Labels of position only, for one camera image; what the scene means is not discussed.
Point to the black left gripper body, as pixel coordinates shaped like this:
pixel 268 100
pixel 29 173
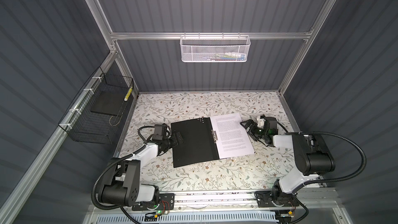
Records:
pixel 168 143

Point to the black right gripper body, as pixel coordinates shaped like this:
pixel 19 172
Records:
pixel 259 133

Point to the white printed sheet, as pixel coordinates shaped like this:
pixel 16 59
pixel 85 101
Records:
pixel 231 138

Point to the orange folder black inside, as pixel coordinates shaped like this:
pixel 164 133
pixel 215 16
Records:
pixel 198 142

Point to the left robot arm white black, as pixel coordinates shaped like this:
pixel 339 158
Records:
pixel 119 185

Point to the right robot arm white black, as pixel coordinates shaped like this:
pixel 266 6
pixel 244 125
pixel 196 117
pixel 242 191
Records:
pixel 311 156

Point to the floral table mat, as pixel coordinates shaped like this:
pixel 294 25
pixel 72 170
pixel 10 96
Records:
pixel 257 171

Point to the yellow marker in basket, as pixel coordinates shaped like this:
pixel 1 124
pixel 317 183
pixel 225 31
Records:
pixel 126 98

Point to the black pad in basket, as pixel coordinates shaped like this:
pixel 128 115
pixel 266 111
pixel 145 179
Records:
pixel 108 103

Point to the markers in white basket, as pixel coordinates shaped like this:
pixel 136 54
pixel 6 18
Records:
pixel 229 56

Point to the white vented panel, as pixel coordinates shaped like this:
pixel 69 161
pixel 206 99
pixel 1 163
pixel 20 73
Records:
pixel 209 217

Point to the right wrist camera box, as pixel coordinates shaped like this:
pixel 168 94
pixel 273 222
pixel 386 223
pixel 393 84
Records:
pixel 262 122

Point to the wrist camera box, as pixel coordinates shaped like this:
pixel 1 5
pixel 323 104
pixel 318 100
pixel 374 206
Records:
pixel 262 122
pixel 161 131

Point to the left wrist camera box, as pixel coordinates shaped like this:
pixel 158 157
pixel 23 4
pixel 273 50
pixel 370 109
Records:
pixel 161 131

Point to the black wire basket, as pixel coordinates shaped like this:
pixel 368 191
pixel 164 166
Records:
pixel 81 125

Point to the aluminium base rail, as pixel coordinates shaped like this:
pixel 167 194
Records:
pixel 245 199

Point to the white wire mesh basket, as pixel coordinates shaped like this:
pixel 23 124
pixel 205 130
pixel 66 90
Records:
pixel 196 50

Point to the aluminium frame crossbar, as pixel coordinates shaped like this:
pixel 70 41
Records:
pixel 198 35

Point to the aluminium frame post right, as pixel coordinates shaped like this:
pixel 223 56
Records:
pixel 304 49

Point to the aluminium frame post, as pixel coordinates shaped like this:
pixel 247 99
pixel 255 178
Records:
pixel 304 49
pixel 105 28

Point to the aluminium frame post left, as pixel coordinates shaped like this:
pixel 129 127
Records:
pixel 105 28

